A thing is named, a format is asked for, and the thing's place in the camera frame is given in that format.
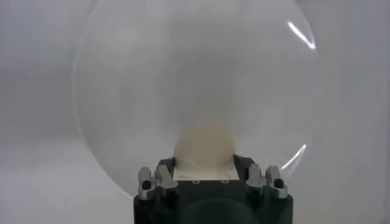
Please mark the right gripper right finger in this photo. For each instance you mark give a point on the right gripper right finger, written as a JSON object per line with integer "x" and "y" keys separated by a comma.
{"x": 254, "y": 178}

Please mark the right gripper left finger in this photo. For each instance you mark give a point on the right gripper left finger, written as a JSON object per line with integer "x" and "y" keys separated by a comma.
{"x": 161, "y": 179}

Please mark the white steamed baozi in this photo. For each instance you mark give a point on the white steamed baozi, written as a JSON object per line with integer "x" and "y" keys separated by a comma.
{"x": 204, "y": 146}

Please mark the white round plate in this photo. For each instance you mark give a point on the white round plate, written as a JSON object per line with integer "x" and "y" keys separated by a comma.
{"x": 137, "y": 76}

